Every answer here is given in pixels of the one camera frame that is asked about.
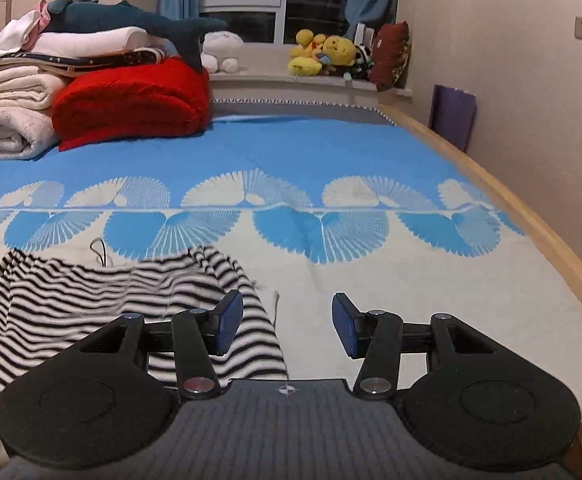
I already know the folded red blanket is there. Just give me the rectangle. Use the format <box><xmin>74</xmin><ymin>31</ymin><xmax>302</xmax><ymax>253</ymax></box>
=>
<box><xmin>52</xmin><ymin>56</ymin><xmax>212</xmax><ymax>152</ymax></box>

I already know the thin cord loop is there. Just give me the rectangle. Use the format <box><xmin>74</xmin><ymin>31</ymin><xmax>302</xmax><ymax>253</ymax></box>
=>
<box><xmin>90</xmin><ymin>238</ymin><xmax>110</xmax><ymax>267</ymax></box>

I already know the dark star print blanket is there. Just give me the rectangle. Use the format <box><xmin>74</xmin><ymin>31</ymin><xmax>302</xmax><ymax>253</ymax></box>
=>
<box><xmin>0</xmin><ymin>46</ymin><xmax>172</xmax><ymax>79</ymax></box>

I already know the grey tasselled mat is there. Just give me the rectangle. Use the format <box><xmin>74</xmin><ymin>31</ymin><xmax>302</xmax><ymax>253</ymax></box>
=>
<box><xmin>210</xmin><ymin>98</ymin><xmax>398</xmax><ymax>125</ymax></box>

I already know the pink white cloth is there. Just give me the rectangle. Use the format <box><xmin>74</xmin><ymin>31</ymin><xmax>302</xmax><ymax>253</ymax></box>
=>
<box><xmin>0</xmin><ymin>2</ymin><xmax>52</xmax><ymax>59</ymax></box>

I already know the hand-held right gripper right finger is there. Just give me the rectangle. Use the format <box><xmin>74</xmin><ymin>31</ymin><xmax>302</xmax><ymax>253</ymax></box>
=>
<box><xmin>332</xmin><ymin>292</ymin><xmax>506</xmax><ymax>401</ymax></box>

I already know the black white striped garment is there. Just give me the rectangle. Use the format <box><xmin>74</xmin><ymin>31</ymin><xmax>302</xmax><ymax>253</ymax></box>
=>
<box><xmin>0</xmin><ymin>246</ymin><xmax>290</xmax><ymax>407</ymax></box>

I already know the purple board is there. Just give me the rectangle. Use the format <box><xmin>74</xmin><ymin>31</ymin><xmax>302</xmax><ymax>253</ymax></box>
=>
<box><xmin>429</xmin><ymin>84</ymin><xmax>478</xmax><ymax>154</ymax></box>

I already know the folded cream blanket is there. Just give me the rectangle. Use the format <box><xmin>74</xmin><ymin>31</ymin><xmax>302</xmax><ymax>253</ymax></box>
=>
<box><xmin>0</xmin><ymin>65</ymin><xmax>58</xmax><ymax>111</ymax></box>

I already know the panda plush toy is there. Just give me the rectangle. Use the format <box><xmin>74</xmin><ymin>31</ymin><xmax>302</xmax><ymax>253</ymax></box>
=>
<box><xmin>352</xmin><ymin>45</ymin><xmax>376</xmax><ymax>80</ymax></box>

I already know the blue white patterned bedsheet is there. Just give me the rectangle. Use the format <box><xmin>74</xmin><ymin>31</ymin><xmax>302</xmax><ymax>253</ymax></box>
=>
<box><xmin>0</xmin><ymin>112</ymin><xmax>582</xmax><ymax>413</ymax></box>

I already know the folded white sheet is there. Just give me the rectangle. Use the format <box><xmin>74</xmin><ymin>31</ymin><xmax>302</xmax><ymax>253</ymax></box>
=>
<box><xmin>33</xmin><ymin>27</ymin><xmax>158</xmax><ymax>57</ymax></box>

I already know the white window sill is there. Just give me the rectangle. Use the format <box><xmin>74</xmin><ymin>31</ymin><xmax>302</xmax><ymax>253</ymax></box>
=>
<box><xmin>208</xmin><ymin>42</ymin><xmax>414</xmax><ymax>109</ymax></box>

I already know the yellow duck plush toy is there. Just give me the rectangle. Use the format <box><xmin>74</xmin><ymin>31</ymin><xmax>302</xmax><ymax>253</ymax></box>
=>
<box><xmin>288</xmin><ymin>29</ymin><xmax>328</xmax><ymax>77</ymax></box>

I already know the white plush toy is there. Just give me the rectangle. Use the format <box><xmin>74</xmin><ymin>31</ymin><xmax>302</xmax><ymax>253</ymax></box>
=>
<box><xmin>200</xmin><ymin>31</ymin><xmax>244</xmax><ymax>74</ymax></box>

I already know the blue shark plush toy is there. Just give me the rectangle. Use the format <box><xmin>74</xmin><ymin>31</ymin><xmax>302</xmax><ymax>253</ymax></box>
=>
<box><xmin>46</xmin><ymin>0</ymin><xmax>230</xmax><ymax>74</ymax></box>

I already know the yellow bear plush toy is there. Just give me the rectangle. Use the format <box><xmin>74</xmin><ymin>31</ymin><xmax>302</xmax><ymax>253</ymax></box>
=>
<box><xmin>320</xmin><ymin>35</ymin><xmax>358</xmax><ymax>69</ymax></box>

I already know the dark red pillow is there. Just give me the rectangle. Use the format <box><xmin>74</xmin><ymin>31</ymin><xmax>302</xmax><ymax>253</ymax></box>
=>
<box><xmin>368</xmin><ymin>21</ymin><xmax>412</xmax><ymax>92</ymax></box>

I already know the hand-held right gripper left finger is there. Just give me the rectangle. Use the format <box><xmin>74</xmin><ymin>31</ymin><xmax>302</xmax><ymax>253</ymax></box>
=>
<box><xmin>73</xmin><ymin>290</ymin><xmax>244</xmax><ymax>402</ymax></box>

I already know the folded white quilt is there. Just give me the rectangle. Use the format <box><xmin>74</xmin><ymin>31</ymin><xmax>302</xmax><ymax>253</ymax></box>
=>
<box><xmin>0</xmin><ymin>104</ymin><xmax>64</xmax><ymax>164</ymax></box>

